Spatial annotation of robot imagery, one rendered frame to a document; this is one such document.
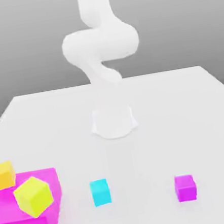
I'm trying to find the small cyan cube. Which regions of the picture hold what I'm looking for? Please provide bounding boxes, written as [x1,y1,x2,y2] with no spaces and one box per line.
[89,177,113,208]

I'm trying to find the small purple cube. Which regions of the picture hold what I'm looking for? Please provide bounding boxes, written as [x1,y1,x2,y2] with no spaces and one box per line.
[173,173,199,204]

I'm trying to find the small yellow cube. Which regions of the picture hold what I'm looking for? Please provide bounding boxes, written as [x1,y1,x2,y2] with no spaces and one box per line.
[11,173,57,221]

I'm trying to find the small orange cube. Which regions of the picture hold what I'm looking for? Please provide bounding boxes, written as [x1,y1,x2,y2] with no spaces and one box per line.
[0,160,19,191]

